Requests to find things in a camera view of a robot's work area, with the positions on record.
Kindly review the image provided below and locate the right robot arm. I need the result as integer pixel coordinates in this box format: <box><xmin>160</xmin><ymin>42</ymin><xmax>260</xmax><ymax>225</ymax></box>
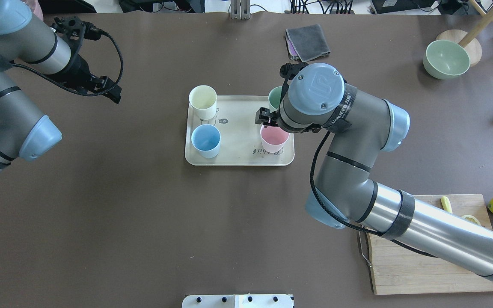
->
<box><xmin>256</xmin><ymin>63</ymin><xmax>493</xmax><ymax>282</ymax></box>

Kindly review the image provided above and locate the wooden cutting board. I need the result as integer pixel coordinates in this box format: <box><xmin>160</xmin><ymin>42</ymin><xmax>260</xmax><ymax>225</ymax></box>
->
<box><xmin>358</xmin><ymin>194</ymin><xmax>493</xmax><ymax>296</ymax></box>

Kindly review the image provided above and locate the green plastic cup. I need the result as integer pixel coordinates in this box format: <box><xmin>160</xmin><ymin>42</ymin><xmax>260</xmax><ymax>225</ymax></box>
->
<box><xmin>268</xmin><ymin>86</ymin><xmax>282</xmax><ymax>112</ymax></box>

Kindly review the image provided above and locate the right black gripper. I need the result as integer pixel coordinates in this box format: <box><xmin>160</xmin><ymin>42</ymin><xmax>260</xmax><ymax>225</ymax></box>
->
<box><xmin>255</xmin><ymin>62</ymin><xmax>321</xmax><ymax>134</ymax></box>

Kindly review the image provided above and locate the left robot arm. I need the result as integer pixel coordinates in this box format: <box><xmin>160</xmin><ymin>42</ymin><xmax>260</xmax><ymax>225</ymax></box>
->
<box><xmin>0</xmin><ymin>0</ymin><xmax>121</xmax><ymax>172</ymax></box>

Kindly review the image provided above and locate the cream serving tray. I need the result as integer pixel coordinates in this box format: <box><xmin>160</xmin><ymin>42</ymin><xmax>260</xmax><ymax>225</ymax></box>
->
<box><xmin>184</xmin><ymin>95</ymin><xmax>295</xmax><ymax>166</ymax></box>

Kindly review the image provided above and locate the grey folded cloth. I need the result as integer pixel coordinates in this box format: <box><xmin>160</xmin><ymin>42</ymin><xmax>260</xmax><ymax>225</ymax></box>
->
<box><xmin>285</xmin><ymin>24</ymin><xmax>330</xmax><ymax>62</ymax></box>

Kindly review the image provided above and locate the pink bowl with ice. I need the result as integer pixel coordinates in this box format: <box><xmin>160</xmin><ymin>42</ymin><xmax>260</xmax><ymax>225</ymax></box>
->
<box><xmin>24</xmin><ymin>0</ymin><xmax>44</xmax><ymax>21</ymax></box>

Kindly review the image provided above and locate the pink plastic cup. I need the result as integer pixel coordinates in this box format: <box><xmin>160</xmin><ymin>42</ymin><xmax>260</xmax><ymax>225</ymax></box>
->
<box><xmin>260</xmin><ymin>125</ymin><xmax>290</xmax><ymax>153</ymax></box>

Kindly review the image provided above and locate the wooden cup tree stand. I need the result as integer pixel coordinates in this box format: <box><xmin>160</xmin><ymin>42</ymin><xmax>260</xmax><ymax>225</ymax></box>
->
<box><xmin>436</xmin><ymin>0</ymin><xmax>493</xmax><ymax>67</ymax></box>

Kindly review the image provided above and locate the blue plastic cup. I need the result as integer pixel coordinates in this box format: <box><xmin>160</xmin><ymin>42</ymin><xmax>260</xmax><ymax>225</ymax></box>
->
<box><xmin>190</xmin><ymin>124</ymin><xmax>221</xmax><ymax>159</ymax></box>

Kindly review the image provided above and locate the yellow plastic knife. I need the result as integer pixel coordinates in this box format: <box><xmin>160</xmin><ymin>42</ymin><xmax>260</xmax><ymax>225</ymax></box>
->
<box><xmin>440</xmin><ymin>195</ymin><xmax>453</xmax><ymax>214</ymax></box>

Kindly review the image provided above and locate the green plastic bowl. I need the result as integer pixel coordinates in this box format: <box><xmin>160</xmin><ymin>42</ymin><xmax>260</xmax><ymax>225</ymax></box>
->
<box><xmin>423</xmin><ymin>40</ymin><xmax>471</xmax><ymax>80</ymax></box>

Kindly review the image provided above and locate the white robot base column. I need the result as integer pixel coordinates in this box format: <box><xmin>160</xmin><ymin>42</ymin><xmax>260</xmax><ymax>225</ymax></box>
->
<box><xmin>182</xmin><ymin>293</ymin><xmax>295</xmax><ymax>308</ymax></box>

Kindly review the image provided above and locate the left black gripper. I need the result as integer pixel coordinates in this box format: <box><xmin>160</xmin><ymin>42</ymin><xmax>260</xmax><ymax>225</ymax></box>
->
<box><xmin>50</xmin><ymin>16</ymin><xmax>123</xmax><ymax>104</ymax></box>

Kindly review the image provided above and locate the cream plastic cup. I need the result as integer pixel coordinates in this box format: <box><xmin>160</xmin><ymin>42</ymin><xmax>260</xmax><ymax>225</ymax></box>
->
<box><xmin>188</xmin><ymin>85</ymin><xmax>217</xmax><ymax>120</ymax></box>

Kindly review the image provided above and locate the lemon half slice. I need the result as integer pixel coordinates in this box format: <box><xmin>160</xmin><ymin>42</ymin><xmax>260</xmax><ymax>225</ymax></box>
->
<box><xmin>461</xmin><ymin>214</ymin><xmax>482</xmax><ymax>226</ymax></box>

